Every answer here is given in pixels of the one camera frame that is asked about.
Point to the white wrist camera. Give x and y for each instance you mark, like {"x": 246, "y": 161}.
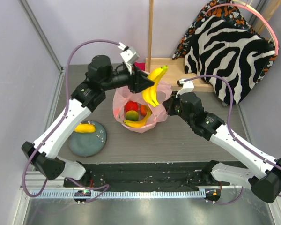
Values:
{"x": 129, "y": 56}
{"x": 186, "y": 86}

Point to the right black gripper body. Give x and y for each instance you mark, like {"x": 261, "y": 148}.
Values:
{"x": 169, "y": 104}

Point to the green mango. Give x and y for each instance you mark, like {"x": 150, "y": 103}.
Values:
{"x": 132, "y": 115}

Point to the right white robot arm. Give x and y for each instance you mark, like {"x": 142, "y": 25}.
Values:
{"x": 262, "y": 172}

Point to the orange tangerine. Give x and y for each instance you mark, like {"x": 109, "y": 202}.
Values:
{"x": 143, "y": 110}

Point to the zebra pattern cloth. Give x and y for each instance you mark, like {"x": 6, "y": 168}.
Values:
{"x": 234, "y": 59}

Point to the yellow banana bunch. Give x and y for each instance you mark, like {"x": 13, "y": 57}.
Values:
{"x": 139, "y": 123}
{"x": 149, "y": 95}

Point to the pink plastic bag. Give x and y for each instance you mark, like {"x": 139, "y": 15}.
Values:
{"x": 123, "y": 95}

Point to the white slotted cable duct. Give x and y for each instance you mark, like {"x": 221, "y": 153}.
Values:
{"x": 84, "y": 194}

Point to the yellow mango fruit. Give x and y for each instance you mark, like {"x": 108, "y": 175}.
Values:
{"x": 85, "y": 128}

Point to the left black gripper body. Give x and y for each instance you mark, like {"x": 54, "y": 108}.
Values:
{"x": 118, "y": 78}

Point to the orange floral cloth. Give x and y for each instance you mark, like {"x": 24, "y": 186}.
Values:
{"x": 225, "y": 9}

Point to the dark green plate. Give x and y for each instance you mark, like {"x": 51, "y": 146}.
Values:
{"x": 88, "y": 144}

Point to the wooden stand with post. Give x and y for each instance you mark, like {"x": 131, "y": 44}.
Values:
{"x": 166, "y": 22}

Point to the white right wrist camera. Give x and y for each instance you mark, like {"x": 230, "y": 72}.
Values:
{"x": 186, "y": 86}

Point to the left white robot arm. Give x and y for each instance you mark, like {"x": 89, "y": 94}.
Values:
{"x": 43, "y": 152}

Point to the red folded cloth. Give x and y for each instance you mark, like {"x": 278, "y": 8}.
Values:
{"x": 141, "y": 65}

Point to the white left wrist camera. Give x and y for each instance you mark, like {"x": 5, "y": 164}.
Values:
{"x": 129, "y": 56}

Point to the red apple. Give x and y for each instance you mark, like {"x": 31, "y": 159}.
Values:
{"x": 131, "y": 106}

